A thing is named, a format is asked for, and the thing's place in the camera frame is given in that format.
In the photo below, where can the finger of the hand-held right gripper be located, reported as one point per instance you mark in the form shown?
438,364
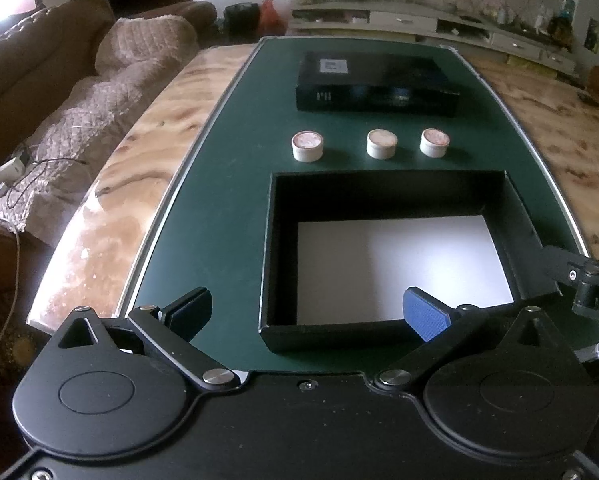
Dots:
564,262

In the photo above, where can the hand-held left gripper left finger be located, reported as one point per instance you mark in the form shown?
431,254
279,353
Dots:
189,315

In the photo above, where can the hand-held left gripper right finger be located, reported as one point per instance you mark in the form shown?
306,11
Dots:
424,315

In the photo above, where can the small round white container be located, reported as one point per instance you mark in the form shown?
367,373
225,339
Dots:
381,144
434,143
307,146

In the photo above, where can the white charger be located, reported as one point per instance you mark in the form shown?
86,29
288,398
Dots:
6,171

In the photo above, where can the brown sofa with blanket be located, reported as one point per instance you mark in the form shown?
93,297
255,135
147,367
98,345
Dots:
104,90

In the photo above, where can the cluster of small ornaments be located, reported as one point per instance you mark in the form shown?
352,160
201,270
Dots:
529,17

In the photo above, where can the white television cabinet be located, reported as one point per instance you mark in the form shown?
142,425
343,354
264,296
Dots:
404,17

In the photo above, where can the brown leather sofa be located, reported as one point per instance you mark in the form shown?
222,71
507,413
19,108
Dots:
29,60

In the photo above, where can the black bin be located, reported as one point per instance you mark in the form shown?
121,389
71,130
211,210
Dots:
242,17

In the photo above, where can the red bag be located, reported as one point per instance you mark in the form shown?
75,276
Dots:
272,17

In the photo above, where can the green board with silver frame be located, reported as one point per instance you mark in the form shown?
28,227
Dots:
219,185

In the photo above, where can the small framed wall picture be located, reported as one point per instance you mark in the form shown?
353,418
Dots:
593,35

